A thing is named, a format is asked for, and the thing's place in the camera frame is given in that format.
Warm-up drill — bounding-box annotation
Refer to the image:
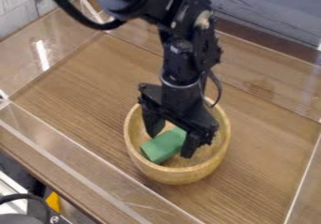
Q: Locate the clear acrylic front wall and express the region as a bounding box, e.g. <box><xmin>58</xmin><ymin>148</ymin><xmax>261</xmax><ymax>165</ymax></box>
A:
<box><xmin>0</xmin><ymin>91</ymin><xmax>205</xmax><ymax>224</ymax></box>

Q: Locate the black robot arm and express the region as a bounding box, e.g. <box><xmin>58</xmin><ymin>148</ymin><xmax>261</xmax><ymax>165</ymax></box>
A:
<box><xmin>97</xmin><ymin>0</ymin><xmax>223</xmax><ymax>158</ymax></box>

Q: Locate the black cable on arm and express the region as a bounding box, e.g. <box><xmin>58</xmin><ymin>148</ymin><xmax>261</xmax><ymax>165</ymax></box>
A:
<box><xmin>38</xmin><ymin>0</ymin><xmax>128</xmax><ymax>31</ymax></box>

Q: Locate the black cable lower left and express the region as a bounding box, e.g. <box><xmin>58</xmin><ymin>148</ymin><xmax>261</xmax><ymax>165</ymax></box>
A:
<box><xmin>0</xmin><ymin>193</ymin><xmax>51</xmax><ymax>224</ymax></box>

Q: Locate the brown wooden bowl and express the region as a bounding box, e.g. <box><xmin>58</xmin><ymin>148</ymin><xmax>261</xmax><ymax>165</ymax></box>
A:
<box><xmin>125</xmin><ymin>104</ymin><xmax>232</xmax><ymax>185</ymax></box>

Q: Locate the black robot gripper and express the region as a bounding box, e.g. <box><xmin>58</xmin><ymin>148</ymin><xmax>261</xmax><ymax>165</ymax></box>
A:
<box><xmin>138</xmin><ymin>75</ymin><xmax>220</xmax><ymax>158</ymax></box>

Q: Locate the green rectangular block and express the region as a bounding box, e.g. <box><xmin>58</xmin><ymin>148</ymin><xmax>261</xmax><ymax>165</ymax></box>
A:
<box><xmin>141</xmin><ymin>127</ymin><xmax>188</xmax><ymax>164</ymax></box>

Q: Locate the yellow label on equipment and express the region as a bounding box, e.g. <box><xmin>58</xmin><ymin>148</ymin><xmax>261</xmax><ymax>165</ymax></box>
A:
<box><xmin>46</xmin><ymin>191</ymin><xmax>62</xmax><ymax>213</ymax></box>

